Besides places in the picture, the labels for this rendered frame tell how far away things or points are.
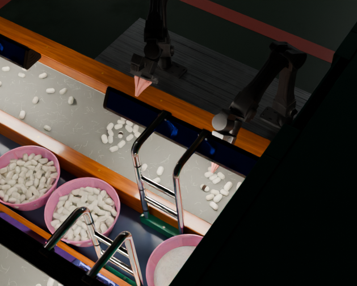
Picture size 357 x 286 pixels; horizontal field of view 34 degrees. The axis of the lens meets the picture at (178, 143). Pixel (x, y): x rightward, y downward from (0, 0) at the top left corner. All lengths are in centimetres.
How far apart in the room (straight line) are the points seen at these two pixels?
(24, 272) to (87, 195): 35
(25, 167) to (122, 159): 37
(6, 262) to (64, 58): 95
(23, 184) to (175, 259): 65
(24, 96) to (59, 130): 25
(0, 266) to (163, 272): 55
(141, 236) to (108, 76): 73
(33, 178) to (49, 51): 66
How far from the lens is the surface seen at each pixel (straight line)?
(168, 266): 198
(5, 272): 209
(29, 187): 226
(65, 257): 163
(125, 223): 215
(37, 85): 256
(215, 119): 197
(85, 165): 221
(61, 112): 243
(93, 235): 181
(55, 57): 263
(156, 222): 209
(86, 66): 255
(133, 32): 282
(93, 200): 215
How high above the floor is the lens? 251
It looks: 52 degrees down
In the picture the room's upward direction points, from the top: 5 degrees counter-clockwise
